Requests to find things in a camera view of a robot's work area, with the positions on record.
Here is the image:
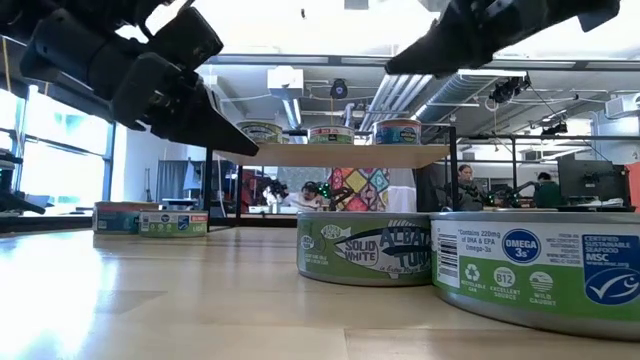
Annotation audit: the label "silver lid albacore tuna can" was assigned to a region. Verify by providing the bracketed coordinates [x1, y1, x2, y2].
[429, 210, 640, 343]
[295, 211, 434, 288]

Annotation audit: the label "grey lid green label can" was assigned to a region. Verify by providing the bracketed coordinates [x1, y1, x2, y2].
[138, 210, 209, 238]
[307, 124, 356, 146]

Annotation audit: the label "wooden shelf black metal legs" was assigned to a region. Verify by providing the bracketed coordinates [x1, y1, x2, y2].
[202, 122, 459, 232]

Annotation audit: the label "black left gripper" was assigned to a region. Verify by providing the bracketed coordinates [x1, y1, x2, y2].
[112, 5, 260, 157]

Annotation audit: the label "white air conditioning unit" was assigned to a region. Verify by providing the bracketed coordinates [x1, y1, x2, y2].
[604, 92, 640, 120]

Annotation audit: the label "long ceiling light bar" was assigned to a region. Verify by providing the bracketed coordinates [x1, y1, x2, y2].
[207, 52, 640, 71]

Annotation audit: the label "grey curtain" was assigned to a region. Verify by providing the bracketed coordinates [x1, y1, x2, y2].
[157, 159, 190, 204]

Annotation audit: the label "white cloth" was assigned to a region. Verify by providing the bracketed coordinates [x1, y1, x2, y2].
[388, 168, 419, 213]

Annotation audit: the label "orange panel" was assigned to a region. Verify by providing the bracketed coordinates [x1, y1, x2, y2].
[626, 160, 640, 210]

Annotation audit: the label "red cabinet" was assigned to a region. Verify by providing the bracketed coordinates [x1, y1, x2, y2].
[242, 172, 266, 214]

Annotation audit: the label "gold lid tuna can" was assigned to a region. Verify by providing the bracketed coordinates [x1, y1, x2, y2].
[235, 120, 284, 146]

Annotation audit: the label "black ceiling camera rig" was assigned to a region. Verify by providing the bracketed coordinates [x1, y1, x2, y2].
[488, 74, 532, 105]

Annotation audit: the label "blue label ring-pull can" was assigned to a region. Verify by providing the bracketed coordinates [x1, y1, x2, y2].
[372, 118, 422, 146]
[92, 200, 161, 235]

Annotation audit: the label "colourful patterned cloth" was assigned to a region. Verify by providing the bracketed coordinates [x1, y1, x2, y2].
[327, 167, 392, 213]

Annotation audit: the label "silver ceiling ducts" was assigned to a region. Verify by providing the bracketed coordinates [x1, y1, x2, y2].
[359, 73, 494, 132]

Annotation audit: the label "black ceiling camera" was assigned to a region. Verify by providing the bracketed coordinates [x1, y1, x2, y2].
[329, 78, 350, 100]

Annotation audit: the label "black computer monitor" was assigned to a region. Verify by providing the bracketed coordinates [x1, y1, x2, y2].
[557, 158, 632, 205]

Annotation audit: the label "black background frame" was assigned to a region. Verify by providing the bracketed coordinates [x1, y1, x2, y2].
[457, 132, 640, 211]

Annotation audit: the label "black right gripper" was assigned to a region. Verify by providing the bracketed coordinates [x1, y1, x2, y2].
[385, 0, 556, 78]

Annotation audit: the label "black aluminium rig frame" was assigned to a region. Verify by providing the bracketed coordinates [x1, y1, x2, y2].
[0, 213, 301, 234]

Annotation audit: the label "large bright window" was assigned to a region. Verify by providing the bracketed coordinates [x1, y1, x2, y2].
[0, 87, 114, 217]

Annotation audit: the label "black equipment rack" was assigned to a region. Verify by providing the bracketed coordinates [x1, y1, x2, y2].
[0, 127, 49, 217]

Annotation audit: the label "white ceiling unit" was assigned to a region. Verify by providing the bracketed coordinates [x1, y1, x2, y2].
[266, 66, 305, 94]

